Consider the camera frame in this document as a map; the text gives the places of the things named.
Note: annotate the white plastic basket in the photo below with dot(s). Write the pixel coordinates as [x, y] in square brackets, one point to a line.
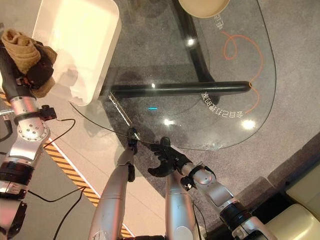
[80, 47]

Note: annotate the yellow black hazard tape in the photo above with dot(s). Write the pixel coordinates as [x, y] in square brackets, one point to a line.
[67, 167]

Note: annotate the black table frame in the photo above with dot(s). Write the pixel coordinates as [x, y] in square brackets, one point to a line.
[180, 87]

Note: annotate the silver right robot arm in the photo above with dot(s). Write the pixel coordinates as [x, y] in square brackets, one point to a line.
[217, 192]

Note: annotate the cream sofa cushion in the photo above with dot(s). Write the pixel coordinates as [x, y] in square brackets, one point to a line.
[295, 223]
[303, 191]

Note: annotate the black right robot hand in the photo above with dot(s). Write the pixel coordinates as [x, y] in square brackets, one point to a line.
[167, 160]

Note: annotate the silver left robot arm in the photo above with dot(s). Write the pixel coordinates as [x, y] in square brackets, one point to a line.
[23, 140]

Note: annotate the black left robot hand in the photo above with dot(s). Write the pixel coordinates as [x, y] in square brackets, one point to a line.
[10, 75]

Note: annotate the round beige stool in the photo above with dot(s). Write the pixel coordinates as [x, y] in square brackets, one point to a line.
[203, 7]

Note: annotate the silver right robot leg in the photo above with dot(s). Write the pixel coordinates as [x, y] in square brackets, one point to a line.
[178, 207]

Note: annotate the dark right robot foot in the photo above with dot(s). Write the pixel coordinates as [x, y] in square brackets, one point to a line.
[165, 141]

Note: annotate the brown cloth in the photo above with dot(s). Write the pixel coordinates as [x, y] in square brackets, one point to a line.
[21, 51]

